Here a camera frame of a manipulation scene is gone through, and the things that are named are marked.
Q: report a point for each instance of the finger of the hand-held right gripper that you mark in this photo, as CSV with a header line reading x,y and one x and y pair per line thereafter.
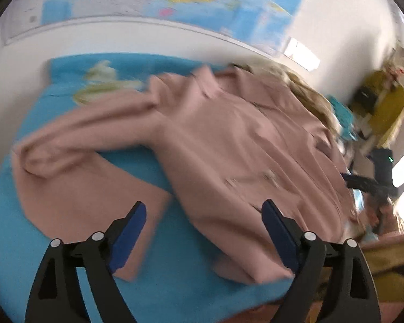
x,y
358,182

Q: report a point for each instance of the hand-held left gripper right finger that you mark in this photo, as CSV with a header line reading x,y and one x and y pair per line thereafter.
x,y
277,235

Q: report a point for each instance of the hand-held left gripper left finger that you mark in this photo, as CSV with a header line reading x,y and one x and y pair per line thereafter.
x,y
129,234

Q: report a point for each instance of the pink coat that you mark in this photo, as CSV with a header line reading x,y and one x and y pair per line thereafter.
x,y
222,134

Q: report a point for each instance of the teal cloth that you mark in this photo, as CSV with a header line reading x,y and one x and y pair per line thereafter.
x,y
341,117

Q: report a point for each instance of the black bag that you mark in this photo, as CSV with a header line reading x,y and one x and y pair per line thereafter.
x,y
364,98

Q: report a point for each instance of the blue printed blanket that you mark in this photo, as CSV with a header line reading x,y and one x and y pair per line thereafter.
x,y
175,292

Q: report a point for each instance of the pink and mustard bed cover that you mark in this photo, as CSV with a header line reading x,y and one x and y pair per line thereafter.
x,y
390,276

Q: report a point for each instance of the mustard fur-trimmed coat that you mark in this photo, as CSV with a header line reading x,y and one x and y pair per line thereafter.
x,y
309,94

